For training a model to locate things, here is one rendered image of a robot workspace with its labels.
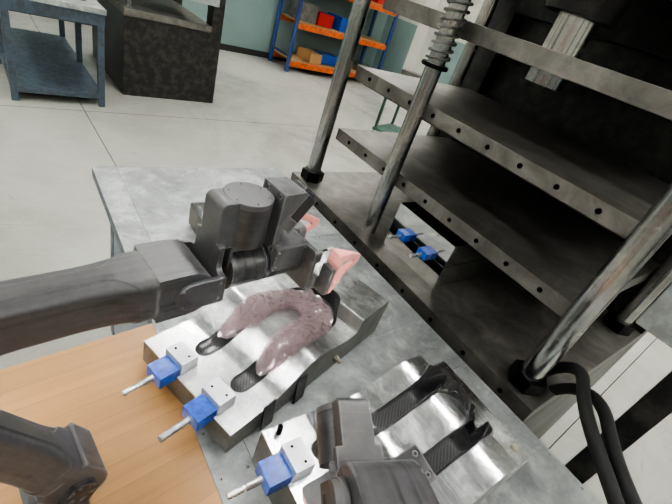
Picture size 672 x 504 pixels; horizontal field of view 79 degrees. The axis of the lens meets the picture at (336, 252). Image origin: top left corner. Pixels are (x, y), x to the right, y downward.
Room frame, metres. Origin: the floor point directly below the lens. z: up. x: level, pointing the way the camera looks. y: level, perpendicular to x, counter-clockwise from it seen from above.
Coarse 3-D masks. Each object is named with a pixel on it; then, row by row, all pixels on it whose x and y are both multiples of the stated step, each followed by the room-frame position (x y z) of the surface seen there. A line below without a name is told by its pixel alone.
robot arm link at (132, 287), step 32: (128, 256) 0.31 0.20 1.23; (160, 256) 0.33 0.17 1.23; (192, 256) 0.35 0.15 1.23; (0, 288) 0.22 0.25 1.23; (32, 288) 0.23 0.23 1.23; (64, 288) 0.24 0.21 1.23; (96, 288) 0.26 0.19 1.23; (128, 288) 0.27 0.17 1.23; (160, 288) 0.29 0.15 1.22; (0, 320) 0.20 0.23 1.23; (32, 320) 0.21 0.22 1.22; (64, 320) 0.23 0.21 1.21; (96, 320) 0.25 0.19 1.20; (128, 320) 0.27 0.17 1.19; (160, 320) 0.29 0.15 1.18; (0, 352) 0.19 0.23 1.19
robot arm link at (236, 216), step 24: (216, 192) 0.38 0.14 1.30; (240, 192) 0.40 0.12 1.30; (264, 192) 0.42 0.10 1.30; (216, 216) 0.36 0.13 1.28; (240, 216) 0.37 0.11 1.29; (264, 216) 0.39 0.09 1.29; (192, 240) 0.39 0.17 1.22; (216, 240) 0.35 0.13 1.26; (240, 240) 0.37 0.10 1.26; (216, 264) 0.35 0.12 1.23; (192, 288) 0.31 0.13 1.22; (216, 288) 0.34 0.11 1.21
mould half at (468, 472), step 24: (408, 360) 0.63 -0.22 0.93; (384, 384) 0.57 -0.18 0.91; (408, 384) 0.58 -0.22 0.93; (432, 408) 0.54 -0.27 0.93; (456, 408) 0.55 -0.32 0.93; (480, 408) 0.64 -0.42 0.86; (264, 432) 0.40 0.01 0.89; (288, 432) 0.41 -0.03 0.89; (312, 432) 0.43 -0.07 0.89; (384, 432) 0.48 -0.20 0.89; (408, 432) 0.49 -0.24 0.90; (432, 432) 0.49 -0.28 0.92; (504, 432) 0.60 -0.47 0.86; (264, 456) 0.38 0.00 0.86; (312, 456) 0.39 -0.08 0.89; (384, 456) 0.44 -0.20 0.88; (480, 456) 0.47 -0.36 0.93; (504, 456) 0.48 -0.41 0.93; (528, 456) 0.57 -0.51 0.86; (312, 480) 0.35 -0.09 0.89; (456, 480) 0.43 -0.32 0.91; (480, 480) 0.43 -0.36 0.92; (504, 480) 0.51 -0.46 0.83
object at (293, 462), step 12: (288, 444) 0.38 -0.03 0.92; (300, 444) 0.38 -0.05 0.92; (276, 456) 0.36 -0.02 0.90; (288, 456) 0.36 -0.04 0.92; (300, 456) 0.36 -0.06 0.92; (264, 468) 0.34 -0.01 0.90; (276, 468) 0.34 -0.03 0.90; (288, 468) 0.35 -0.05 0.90; (300, 468) 0.35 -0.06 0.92; (312, 468) 0.36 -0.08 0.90; (252, 480) 0.32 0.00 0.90; (264, 480) 0.32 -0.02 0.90; (276, 480) 0.32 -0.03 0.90; (288, 480) 0.33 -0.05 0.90; (228, 492) 0.29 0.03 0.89; (240, 492) 0.30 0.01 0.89; (264, 492) 0.32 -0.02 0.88
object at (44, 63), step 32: (0, 0) 2.91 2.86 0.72; (32, 0) 3.04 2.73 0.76; (64, 0) 3.23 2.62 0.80; (0, 32) 3.54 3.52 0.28; (32, 32) 4.37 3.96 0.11; (64, 32) 4.62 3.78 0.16; (96, 32) 3.39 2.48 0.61; (32, 64) 3.50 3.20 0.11; (64, 64) 3.78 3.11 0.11; (96, 96) 3.36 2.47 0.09
